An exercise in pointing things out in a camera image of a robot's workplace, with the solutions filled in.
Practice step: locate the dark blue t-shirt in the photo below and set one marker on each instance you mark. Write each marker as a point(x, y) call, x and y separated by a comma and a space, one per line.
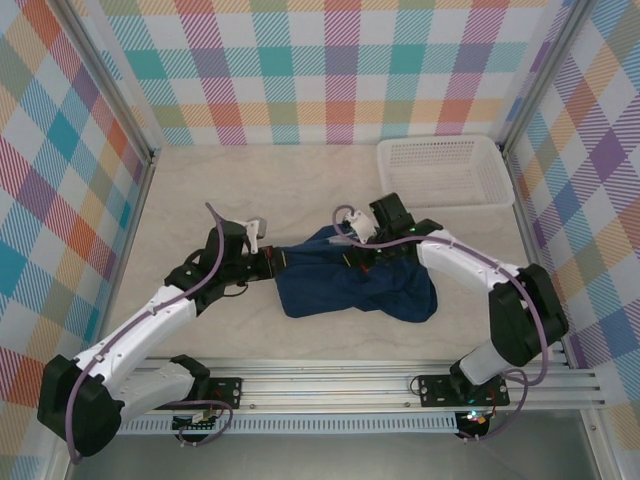
point(325, 290)

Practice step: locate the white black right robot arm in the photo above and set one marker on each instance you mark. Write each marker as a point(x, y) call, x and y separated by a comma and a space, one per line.
point(460, 260)

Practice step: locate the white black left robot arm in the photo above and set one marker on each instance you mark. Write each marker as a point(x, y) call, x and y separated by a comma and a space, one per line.
point(140, 325)

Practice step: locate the white perforated plastic basket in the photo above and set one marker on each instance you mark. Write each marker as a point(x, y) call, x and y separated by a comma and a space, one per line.
point(450, 165)

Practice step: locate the grey metal sheet panel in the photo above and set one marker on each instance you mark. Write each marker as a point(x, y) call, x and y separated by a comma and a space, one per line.
point(325, 460)

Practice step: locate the black controller box with lights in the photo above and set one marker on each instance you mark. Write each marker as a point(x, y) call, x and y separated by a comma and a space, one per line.
point(475, 422)

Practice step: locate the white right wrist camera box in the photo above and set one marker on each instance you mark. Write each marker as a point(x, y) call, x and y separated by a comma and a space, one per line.
point(361, 227)

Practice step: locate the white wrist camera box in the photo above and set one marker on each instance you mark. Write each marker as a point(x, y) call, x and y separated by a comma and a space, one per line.
point(252, 230)
point(361, 227)

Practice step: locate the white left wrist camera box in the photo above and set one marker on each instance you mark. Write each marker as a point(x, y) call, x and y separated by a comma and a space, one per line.
point(252, 230)

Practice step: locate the aluminium side frame bar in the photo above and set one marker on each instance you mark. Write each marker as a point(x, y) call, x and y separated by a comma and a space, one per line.
point(132, 225)
point(527, 225)

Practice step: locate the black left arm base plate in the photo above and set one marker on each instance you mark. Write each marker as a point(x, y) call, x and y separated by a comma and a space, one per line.
point(227, 392)

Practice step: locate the aluminium mounting rail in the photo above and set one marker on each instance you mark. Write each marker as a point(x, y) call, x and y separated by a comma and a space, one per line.
point(325, 387)

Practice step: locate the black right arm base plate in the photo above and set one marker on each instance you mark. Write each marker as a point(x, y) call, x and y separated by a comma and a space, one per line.
point(432, 390)

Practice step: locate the aluminium frame post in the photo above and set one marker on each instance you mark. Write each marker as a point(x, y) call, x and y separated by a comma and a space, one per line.
point(543, 75)
point(109, 82)

